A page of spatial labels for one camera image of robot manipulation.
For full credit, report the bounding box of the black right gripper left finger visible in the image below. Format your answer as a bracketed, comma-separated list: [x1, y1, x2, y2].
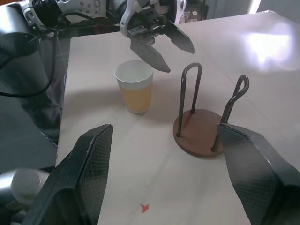
[22, 123, 114, 225]

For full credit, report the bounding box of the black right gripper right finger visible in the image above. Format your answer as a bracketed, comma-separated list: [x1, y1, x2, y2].
[217, 122, 300, 225]

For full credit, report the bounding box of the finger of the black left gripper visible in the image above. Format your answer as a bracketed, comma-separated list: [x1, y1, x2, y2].
[164, 20, 196, 55]
[129, 38, 172, 73]

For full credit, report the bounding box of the orange and white paper cup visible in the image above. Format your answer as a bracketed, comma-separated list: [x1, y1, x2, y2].
[114, 60, 155, 115]

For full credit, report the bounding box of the wooden base metal rack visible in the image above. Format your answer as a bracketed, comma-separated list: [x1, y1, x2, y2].
[172, 62, 250, 159]

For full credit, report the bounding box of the white round device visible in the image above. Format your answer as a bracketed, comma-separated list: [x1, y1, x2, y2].
[174, 0, 188, 24]

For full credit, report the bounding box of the brown cardboard box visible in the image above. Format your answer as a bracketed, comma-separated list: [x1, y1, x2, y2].
[184, 0, 209, 23]

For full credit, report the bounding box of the silver rounded robot housing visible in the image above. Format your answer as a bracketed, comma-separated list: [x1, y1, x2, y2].
[0, 167, 51, 225]

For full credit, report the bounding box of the silver robot torso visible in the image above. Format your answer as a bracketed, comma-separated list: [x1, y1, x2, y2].
[0, 4, 50, 97]

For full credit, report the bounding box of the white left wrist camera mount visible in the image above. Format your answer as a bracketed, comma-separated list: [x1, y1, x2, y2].
[119, 0, 169, 38]

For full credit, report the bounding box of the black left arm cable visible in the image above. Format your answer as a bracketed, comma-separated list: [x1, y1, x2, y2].
[56, 10, 121, 27]

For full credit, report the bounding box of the black robot body cable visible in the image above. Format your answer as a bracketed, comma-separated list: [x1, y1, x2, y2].
[0, 29, 60, 98]

